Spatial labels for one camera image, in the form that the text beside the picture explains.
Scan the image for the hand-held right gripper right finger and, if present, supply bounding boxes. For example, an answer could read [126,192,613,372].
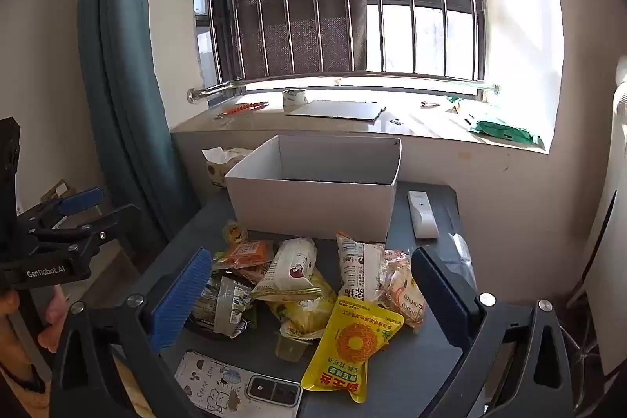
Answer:
[410,246,574,418]

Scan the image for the orange snack packet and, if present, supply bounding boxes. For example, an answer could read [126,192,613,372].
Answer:
[216,240,274,272]

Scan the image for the clear jelly cup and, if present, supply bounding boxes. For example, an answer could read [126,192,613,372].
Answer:
[275,325,319,362]

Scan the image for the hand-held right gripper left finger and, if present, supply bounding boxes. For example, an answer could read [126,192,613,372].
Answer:
[49,248,214,418]

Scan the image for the phone with cartoon case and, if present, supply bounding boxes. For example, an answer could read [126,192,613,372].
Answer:
[175,351,302,410]

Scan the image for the grey flat board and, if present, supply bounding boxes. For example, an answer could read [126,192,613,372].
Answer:
[286,100,387,122]

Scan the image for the white snack packet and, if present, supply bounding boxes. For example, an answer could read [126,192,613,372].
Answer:
[257,238,318,301]
[335,232,388,301]

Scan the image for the tissue box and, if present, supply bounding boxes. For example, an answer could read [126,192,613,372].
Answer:
[202,147,253,188]

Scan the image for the white remote control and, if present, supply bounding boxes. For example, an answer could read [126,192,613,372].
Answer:
[408,191,440,239]

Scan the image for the person's left hand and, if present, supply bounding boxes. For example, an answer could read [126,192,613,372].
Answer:
[0,286,72,380]

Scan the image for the red pen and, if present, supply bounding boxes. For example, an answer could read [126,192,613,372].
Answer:
[214,101,270,120]

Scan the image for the yellow jelly cup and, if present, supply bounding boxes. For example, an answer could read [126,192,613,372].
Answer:
[252,268,339,340]

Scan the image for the teal curtain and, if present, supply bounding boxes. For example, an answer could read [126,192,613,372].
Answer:
[77,0,204,262]

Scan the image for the white cardboard box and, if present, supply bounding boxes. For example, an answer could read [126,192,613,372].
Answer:
[224,135,402,242]

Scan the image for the tape roll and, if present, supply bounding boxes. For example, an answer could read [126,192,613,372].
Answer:
[283,88,308,111]

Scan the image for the small cardboard box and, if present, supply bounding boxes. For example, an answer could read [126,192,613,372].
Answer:
[39,180,75,204]

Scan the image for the yellow sunflower seed packet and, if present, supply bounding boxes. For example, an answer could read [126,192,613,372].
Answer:
[300,295,405,404]

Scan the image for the metal window railing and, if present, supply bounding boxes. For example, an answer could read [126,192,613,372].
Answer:
[172,0,501,105]

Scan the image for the small yellow snack packet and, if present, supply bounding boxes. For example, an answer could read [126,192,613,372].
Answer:
[223,222,248,248]

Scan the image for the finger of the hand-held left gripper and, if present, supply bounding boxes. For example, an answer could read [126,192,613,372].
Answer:
[20,187,106,230]
[29,204,143,255]

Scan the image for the clear rice cracker packet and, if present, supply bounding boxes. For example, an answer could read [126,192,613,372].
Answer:
[379,250,426,333]

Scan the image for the green packet with dark print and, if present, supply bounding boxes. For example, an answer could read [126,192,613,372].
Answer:
[468,117,545,150]

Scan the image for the green snack packet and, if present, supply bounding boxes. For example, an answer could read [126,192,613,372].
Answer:
[188,273,258,340]

